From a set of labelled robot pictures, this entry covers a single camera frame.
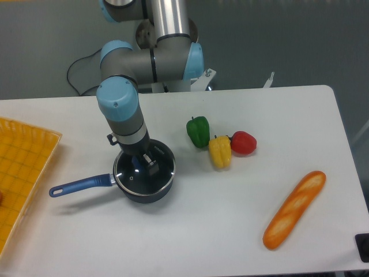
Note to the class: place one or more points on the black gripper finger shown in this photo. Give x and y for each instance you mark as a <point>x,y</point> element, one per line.
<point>151,164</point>
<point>137,163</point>

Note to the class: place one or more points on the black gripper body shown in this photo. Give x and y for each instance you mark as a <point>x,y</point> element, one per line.
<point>136,149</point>

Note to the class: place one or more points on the glass pot lid blue knob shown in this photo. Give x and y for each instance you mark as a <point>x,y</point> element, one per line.
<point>138,182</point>

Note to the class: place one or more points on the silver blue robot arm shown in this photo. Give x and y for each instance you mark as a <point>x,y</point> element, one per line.
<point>175,57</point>

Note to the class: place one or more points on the dark blue saucepan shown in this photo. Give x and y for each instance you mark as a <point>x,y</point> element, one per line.
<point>104,180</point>

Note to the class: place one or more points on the green bell pepper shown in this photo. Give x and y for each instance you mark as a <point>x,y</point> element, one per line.
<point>198,130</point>

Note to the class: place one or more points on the yellow bell pepper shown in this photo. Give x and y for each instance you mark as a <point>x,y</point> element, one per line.
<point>220,151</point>

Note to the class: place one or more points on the red bell pepper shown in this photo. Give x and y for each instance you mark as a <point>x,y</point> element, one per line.
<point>242,143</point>

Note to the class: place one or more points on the yellow woven basket tray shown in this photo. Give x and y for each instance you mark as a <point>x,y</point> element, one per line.
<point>25,153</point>

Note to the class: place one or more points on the orange baguette bread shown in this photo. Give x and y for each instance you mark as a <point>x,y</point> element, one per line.
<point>292,209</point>

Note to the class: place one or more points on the black corner device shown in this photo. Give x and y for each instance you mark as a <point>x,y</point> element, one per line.
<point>362,243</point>

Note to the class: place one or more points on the white stand foot bracket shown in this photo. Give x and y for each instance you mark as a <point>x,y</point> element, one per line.
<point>269,81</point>

